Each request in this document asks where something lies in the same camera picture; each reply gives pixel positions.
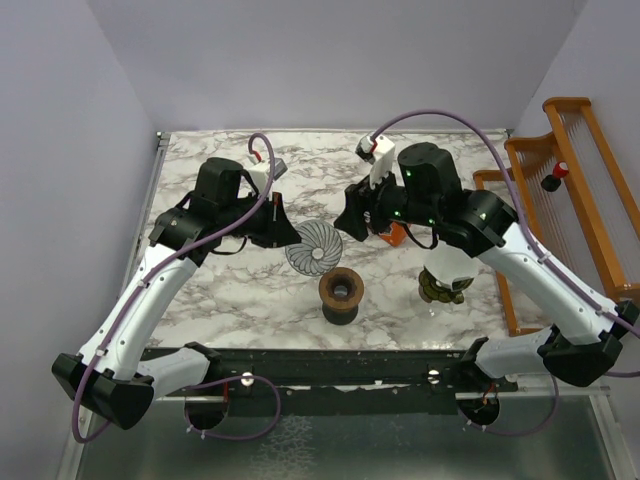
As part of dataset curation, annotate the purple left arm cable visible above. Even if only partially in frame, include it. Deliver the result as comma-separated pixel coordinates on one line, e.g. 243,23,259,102
71,133,277,444

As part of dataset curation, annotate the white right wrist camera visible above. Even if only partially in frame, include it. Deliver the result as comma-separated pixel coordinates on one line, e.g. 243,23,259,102
355,134,395,189

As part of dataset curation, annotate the black front table rail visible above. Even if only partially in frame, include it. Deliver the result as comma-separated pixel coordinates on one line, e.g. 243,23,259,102
169,349,517,417

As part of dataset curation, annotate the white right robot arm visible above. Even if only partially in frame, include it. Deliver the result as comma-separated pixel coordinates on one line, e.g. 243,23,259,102
334,135,639,391

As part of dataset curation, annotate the coffee paper filter box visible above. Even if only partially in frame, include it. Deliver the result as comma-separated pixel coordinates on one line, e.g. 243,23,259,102
378,222,407,248

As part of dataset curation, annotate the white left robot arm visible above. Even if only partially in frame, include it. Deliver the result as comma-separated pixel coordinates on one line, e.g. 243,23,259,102
51,158,301,430

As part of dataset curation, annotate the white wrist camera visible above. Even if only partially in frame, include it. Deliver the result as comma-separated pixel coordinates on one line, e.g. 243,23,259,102
247,157,288,193
355,134,395,189

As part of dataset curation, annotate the red and black bottle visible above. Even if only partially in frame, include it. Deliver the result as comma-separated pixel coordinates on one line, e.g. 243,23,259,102
540,161,569,193

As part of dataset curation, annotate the grey ribbed glass dripper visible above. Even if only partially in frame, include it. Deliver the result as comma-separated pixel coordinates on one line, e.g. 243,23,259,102
285,220,343,277

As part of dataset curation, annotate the round wooden dripper base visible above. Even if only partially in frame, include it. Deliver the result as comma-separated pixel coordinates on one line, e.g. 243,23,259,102
319,267,365,311

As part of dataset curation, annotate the green glass dripper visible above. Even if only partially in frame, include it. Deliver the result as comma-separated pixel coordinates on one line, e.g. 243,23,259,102
418,268,473,304

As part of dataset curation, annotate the orange wooden rack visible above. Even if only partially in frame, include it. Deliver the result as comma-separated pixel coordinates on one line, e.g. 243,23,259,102
471,96,640,339

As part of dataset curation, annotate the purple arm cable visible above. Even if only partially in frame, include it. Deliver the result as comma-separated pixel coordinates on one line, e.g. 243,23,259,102
369,109,640,376
71,133,277,444

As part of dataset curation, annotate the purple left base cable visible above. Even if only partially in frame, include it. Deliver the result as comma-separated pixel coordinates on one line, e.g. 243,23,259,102
184,375,283,443

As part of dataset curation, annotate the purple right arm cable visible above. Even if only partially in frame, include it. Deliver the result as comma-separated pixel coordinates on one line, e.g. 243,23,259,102
369,109,640,376

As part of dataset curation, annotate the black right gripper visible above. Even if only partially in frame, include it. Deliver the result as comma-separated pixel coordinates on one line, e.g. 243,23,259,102
332,160,438,242

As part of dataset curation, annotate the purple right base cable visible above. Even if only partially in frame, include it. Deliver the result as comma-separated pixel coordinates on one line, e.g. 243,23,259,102
462,374,561,437

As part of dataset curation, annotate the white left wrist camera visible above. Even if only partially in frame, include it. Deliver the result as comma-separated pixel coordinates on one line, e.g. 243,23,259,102
247,157,288,193

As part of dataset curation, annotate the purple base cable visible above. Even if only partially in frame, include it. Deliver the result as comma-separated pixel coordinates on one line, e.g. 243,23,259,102
184,375,283,443
462,374,561,437

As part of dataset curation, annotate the white paper coffee filter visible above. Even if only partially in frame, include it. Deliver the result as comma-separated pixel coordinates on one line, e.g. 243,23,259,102
423,243,480,292

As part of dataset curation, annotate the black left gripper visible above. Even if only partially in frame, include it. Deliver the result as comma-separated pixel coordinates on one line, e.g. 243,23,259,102
219,189,302,248

